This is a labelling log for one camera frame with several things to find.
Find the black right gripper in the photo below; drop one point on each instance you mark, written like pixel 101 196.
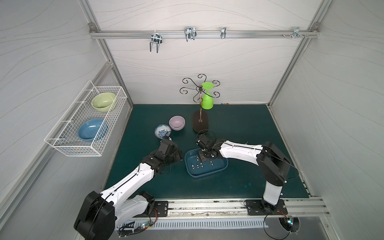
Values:
pixel 205 154

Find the blue plastic storage box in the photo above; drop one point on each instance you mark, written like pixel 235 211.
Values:
pixel 196 168

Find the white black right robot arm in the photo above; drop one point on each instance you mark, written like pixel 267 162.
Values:
pixel 274 165

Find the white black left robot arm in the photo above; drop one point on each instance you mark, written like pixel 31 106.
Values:
pixel 100 213

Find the blue floral ceramic bowl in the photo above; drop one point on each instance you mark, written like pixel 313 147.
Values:
pixel 162 131

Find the copper cup tree stand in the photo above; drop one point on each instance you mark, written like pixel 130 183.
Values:
pixel 200 117

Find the pink ceramic bowl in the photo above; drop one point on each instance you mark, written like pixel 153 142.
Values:
pixel 177 123

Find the green plastic goblet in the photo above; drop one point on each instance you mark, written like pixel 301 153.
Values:
pixel 207 99

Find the light green bowl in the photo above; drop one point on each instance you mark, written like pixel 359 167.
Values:
pixel 104 102

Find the metal double hook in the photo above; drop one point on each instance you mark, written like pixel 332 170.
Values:
pixel 190 33
pixel 156 41

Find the metal single hook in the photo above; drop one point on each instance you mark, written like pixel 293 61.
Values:
pixel 223 32

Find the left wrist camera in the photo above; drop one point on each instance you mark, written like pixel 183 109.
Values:
pixel 167 146

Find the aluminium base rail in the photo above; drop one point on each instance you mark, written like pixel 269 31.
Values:
pixel 223 208

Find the white slotted cable duct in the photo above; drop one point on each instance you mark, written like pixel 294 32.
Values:
pixel 208 224

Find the white wire wall basket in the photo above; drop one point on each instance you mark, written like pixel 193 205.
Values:
pixel 64 136

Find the aluminium top rail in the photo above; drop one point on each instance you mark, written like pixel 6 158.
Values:
pixel 215 34

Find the metal hook bracket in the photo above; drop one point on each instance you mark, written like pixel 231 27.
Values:
pixel 296 34

